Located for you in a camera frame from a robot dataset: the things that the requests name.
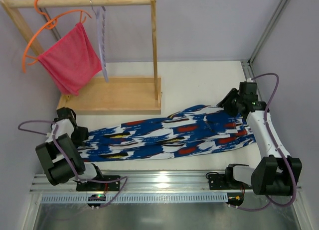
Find blue patterned trousers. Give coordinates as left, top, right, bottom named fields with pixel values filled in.
left=77, top=105, right=256, bottom=162

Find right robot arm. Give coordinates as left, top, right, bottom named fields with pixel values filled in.
left=218, top=82, right=302, bottom=198

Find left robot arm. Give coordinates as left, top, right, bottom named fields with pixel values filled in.
left=35, top=107, right=103, bottom=186

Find orange plastic hanger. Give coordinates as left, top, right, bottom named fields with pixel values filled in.
left=21, top=0, right=92, bottom=73

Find lilac plastic hanger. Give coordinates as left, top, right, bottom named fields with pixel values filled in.
left=90, top=0, right=109, bottom=82

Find wooden clothes rack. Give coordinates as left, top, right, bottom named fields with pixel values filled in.
left=0, top=0, right=161, bottom=115

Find pink cloth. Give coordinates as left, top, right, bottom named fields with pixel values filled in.
left=37, top=22, right=102, bottom=96

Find aluminium corner frame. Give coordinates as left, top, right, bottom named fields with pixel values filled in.
left=240, top=0, right=297, bottom=104

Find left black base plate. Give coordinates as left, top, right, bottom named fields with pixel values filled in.
left=76, top=175, right=121, bottom=192

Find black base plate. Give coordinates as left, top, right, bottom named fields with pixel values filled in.
left=205, top=172, right=252, bottom=190
left=76, top=175, right=121, bottom=192

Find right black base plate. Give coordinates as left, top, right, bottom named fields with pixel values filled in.
left=205, top=172, right=252, bottom=190

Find aluminium mounting rail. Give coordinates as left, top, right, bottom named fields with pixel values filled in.
left=28, top=169, right=304, bottom=195

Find slotted cable duct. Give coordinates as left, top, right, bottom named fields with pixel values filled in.
left=40, top=192, right=228, bottom=204

